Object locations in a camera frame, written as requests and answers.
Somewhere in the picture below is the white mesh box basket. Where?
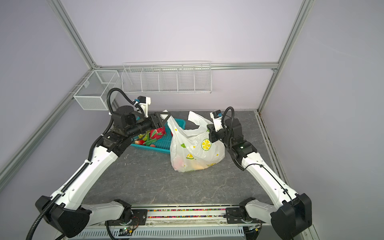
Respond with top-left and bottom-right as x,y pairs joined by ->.
74,70 -> 122,111

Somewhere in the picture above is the white plastic bag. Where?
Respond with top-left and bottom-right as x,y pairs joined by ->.
167,111 -> 226,172

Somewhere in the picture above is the teal plastic basket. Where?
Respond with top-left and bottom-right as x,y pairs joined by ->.
131,124 -> 173,154

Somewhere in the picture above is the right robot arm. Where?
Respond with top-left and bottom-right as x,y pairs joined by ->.
208,107 -> 313,240

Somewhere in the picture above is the white wire shelf basket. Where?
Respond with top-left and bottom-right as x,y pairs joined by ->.
121,61 -> 213,93

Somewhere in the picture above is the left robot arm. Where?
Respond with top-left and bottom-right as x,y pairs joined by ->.
26,88 -> 171,240

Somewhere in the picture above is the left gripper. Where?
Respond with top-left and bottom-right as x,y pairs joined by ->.
126,111 -> 171,139

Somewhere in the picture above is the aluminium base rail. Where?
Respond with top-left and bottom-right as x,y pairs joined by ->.
53,204 -> 319,240

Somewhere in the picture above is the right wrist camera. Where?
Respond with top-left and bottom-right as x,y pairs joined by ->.
210,110 -> 223,132

